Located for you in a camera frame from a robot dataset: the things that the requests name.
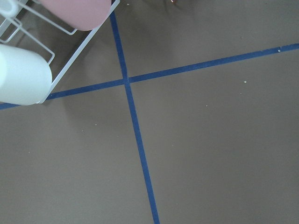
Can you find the pink cup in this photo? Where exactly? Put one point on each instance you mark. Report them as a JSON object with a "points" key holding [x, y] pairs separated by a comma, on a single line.
{"points": [[83, 15]]}

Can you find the white cup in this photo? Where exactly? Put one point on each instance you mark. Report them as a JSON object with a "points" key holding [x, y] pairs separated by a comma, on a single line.
{"points": [[25, 77]]}

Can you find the white wire cup rack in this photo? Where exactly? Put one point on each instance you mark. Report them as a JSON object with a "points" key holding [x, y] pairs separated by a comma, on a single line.
{"points": [[28, 25]]}

